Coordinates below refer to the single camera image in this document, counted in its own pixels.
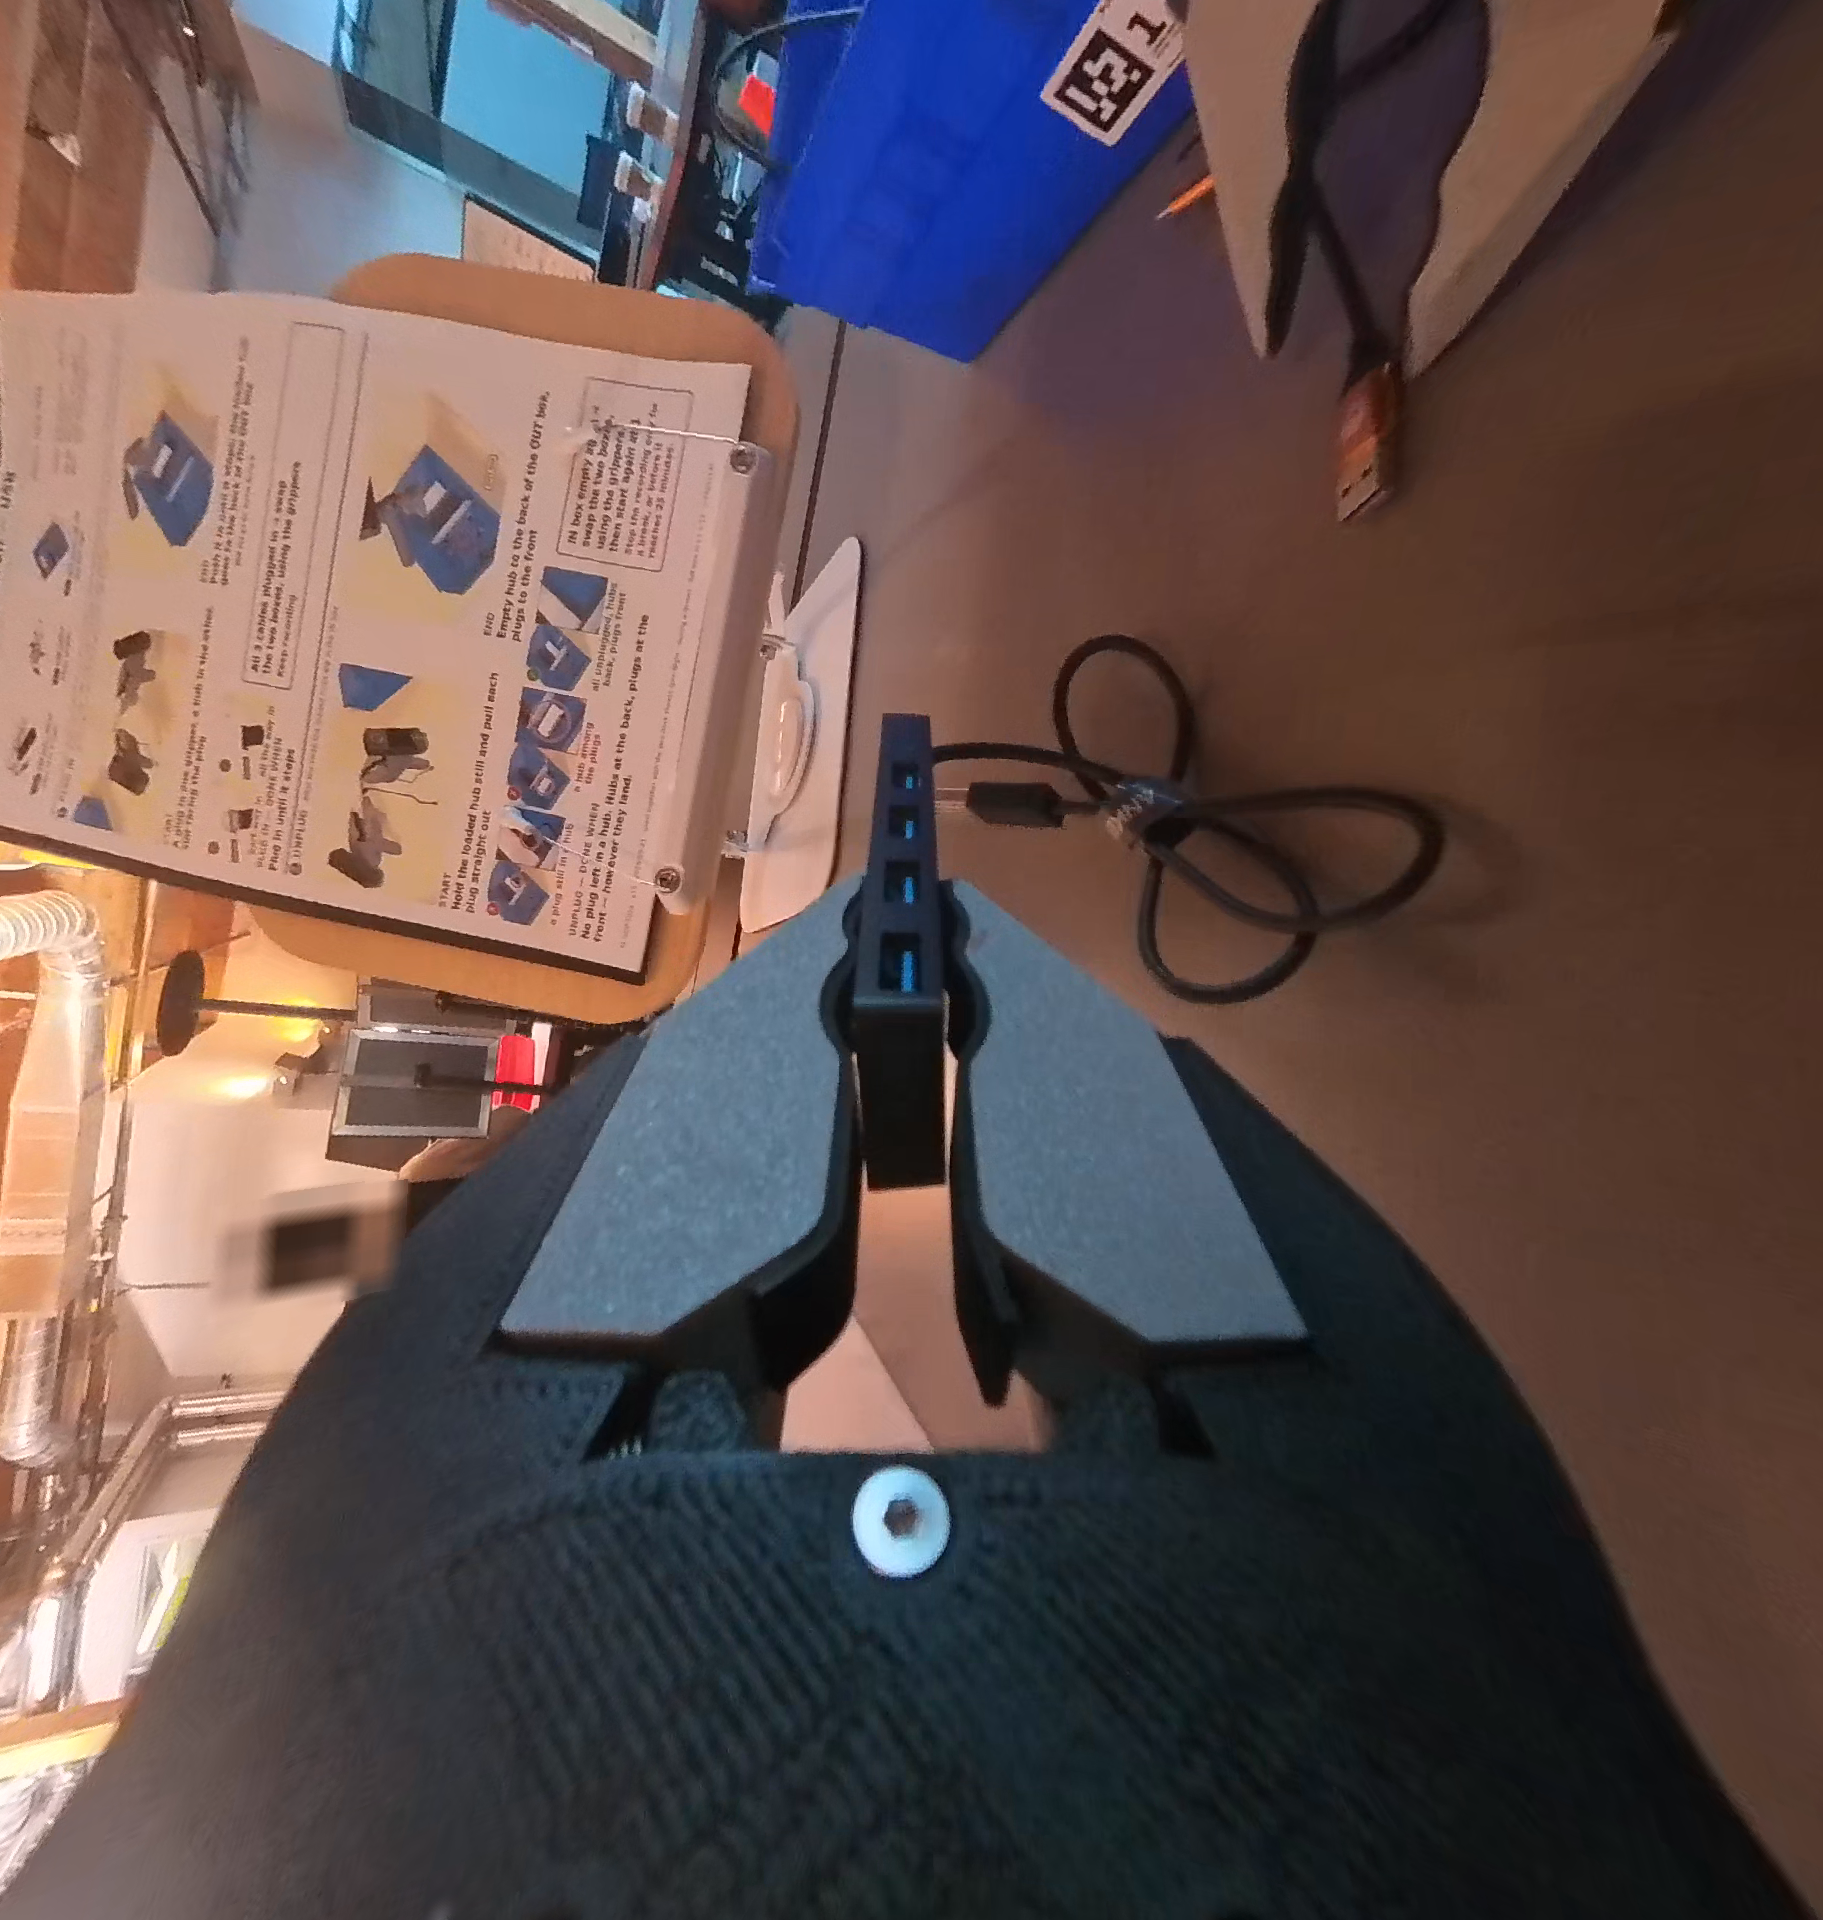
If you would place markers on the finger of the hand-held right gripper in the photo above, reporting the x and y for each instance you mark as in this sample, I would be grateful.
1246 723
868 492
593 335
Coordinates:
1542 89
1242 151

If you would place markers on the grey framed monitor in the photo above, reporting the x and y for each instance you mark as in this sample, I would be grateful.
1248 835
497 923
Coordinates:
411 1087

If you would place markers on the black floor lamp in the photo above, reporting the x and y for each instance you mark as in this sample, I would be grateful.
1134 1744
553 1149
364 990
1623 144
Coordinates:
183 1002

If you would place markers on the instruction sheet on wooden stand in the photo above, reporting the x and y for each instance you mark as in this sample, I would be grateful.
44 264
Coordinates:
733 345

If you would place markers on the printed instruction sheet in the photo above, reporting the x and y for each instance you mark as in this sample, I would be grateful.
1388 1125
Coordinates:
402 600

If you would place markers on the blue plastic bin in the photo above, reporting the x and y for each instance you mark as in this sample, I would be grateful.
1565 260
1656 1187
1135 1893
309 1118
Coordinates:
926 181

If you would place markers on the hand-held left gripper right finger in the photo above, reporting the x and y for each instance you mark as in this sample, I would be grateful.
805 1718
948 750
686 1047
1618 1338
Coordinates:
1122 1184

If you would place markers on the silver ventilation duct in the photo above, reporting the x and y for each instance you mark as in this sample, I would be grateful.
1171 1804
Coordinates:
41 1049

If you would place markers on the black four-port usb hub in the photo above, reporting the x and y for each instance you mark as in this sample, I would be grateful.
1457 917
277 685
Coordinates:
904 1094

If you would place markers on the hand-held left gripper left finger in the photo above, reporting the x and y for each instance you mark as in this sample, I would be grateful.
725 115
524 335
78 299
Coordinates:
703 1184

